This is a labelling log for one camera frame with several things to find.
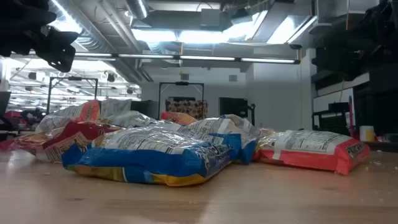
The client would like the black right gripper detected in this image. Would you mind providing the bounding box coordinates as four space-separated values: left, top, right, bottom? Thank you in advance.
312 46 371 91

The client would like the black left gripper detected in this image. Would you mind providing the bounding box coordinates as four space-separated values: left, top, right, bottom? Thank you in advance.
0 0 79 73

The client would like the dark shelving unit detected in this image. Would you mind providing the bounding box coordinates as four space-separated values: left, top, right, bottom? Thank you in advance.
353 63 398 138

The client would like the orange Maruchan noodle packet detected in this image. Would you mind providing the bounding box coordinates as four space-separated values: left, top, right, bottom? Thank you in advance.
160 111 199 126
34 100 101 133
253 129 371 176

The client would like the round metal ceiling duct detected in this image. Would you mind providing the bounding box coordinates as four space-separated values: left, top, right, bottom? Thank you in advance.
126 0 149 19

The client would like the cart with brown items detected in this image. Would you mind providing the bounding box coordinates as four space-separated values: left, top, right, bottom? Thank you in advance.
165 98 208 121

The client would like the black plastic crate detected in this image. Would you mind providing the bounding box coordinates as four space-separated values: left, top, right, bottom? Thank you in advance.
312 102 351 136

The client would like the red Maruchan noodle packet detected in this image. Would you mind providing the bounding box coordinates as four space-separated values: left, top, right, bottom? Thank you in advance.
30 121 124 163
0 132 47 153

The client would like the long ceiling light bar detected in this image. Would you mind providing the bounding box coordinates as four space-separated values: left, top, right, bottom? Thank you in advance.
74 52 302 65

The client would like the blue Maruchan noodle packet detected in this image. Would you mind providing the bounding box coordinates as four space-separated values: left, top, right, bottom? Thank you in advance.
104 110 175 133
61 126 242 187
174 114 261 165

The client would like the black monitor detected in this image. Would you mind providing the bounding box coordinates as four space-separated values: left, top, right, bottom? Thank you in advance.
218 96 256 126

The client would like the white and yellow cup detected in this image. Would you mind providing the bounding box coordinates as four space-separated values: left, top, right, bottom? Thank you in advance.
359 125 376 142

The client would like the black metal frame stand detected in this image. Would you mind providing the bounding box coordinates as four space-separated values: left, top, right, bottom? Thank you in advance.
157 82 205 121

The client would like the dark screen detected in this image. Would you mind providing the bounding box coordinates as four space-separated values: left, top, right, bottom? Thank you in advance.
0 91 12 118

